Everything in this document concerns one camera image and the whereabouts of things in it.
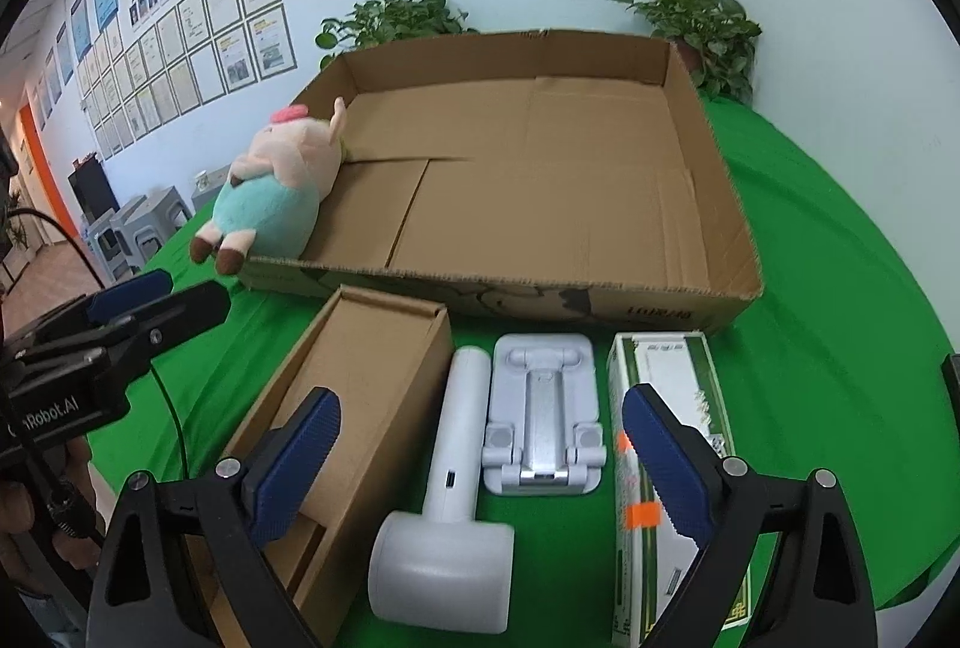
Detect pink pig plush toy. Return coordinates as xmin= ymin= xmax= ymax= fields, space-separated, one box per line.
xmin=189 ymin=97 xmax=348 ymax=276

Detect green white medicine box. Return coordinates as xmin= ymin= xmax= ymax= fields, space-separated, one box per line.
xmin=607 ymin=331 xmax=736 ymax=646

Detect long brown cardboard box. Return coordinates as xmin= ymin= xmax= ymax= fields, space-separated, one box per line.
xmin=224 ymin=286 xmax=452 ymax=646

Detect white handheld fan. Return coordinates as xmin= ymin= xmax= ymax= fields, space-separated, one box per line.
xmin=368 ymin=346 xmax=514 ymax=635

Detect white folding phone stand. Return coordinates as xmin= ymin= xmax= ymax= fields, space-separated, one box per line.
xmin=482 ymin=334 xmax=607 ymax=497

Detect person's hand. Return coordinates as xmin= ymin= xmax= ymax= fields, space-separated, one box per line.
xmin=2 ymin=437 xmax=103 ymax=595

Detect grey plastic stool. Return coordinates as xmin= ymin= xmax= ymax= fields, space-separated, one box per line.
xmin=83 ymin=208 xmax=143 ymax=283
xmin=122 ymin=187 xmax=192 ymax=268

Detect black cabinet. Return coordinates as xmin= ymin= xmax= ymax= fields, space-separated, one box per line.
xmin=68 ymin=152 xmax=121 ymax=224

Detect left potted green plant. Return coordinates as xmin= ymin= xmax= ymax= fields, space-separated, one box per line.
xmin=314 ymin=0 xmax=477 ymax=71

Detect potted green plant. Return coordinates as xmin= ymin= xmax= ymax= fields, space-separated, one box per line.
xmin=608 ymin=0 xmax=763 ymax=105
xmin=314 ymin=0 xmax=477 ymax=71

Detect large shallow cardboard box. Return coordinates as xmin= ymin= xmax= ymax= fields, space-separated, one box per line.
xmin=241 ymin=31 xmax=763 ymax=331

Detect right potted green plant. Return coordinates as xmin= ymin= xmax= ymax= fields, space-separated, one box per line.
xmin=608 ymin=0 xmax=763 ymax=105

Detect black cable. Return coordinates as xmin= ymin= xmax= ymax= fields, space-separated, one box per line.
xmin=6 ymin=206 xmax=189 ymax=481

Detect framed certificates on wall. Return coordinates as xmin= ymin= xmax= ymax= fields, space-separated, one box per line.
xmin=26 ymin=0 xmax=298 ymax=159

